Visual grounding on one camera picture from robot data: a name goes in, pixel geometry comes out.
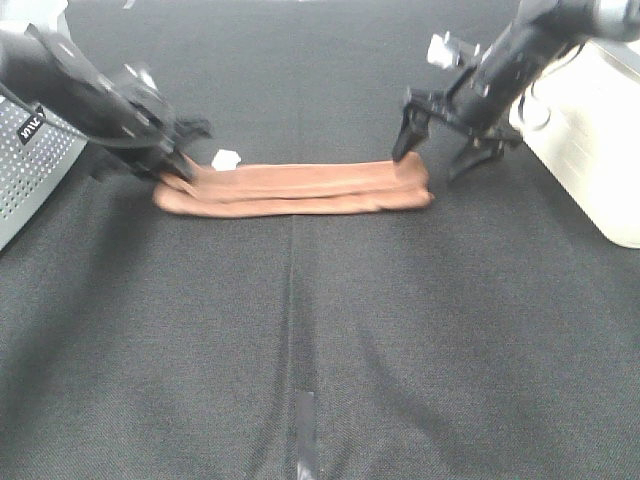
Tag pale green storage box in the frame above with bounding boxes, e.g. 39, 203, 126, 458
510, 40, 639, 249

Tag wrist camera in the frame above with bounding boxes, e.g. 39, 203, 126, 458
426, 31, 481, 70
123, 62, 159, 94

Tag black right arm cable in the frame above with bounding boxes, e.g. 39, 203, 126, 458
517, 42, 586, 131

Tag grey perforated basket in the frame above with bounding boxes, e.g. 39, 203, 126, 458
0, 0, 89, 251

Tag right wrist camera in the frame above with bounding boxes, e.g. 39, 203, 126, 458
426, 31, 481, 70

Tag brown towel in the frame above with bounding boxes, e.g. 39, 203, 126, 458
152, 153, 433, 218

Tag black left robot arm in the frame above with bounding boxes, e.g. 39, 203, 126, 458
1, 24, 211, 181

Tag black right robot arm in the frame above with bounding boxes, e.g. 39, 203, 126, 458
391, 1, 639, 179

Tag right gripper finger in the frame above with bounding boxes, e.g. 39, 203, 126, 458
392, 107, 430, 162
448, 138, 505, 181

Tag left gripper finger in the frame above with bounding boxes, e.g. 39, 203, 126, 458
159, 149, 194, 182

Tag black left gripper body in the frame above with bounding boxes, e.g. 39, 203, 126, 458
92, 74, 212, 175

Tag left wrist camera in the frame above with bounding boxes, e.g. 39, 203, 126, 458
123, 62, 159, 94

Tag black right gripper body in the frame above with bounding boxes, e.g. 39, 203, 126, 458
403, 67, 522, 146

